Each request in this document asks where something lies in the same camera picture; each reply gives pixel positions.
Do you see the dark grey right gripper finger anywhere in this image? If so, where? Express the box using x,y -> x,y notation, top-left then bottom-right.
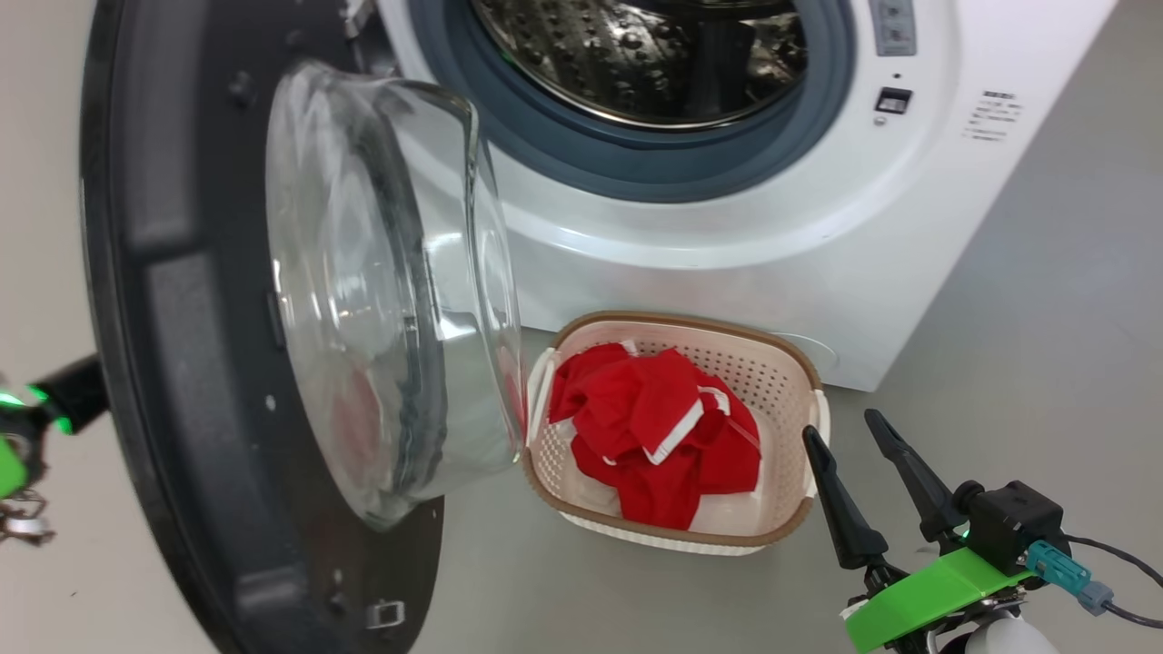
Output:
801,425 -> 890,571
863,409 -> 969,546

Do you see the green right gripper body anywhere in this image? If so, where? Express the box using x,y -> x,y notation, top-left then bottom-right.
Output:
840,531 -> 1037,654

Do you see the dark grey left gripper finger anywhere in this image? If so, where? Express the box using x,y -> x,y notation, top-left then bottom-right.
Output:
36,354 -> 110,435

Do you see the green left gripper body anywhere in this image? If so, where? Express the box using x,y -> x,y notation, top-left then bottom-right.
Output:
0,386 -> 57,546

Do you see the dark grey glass washer door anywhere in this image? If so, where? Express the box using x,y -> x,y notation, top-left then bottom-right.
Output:
80,0 -> 528,654

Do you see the red garment with white trim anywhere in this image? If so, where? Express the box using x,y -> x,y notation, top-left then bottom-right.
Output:
548,342 -> 762,531

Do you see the cream perforated basket brown rim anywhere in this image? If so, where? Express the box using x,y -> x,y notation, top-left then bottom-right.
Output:
521,311 -> 832,557

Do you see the white front-load washing machine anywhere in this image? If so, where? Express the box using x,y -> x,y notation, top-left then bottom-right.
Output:
345,0 -> 1120,393

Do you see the grey rubber door gasket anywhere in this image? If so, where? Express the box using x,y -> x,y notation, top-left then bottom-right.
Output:
406,0 -> 857,204

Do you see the grey instruction sticker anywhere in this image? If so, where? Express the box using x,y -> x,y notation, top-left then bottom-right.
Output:
868,0 -> 919,57

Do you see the perforated steel washer drum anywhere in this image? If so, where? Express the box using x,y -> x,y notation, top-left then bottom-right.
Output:
468,0 -> 810,131

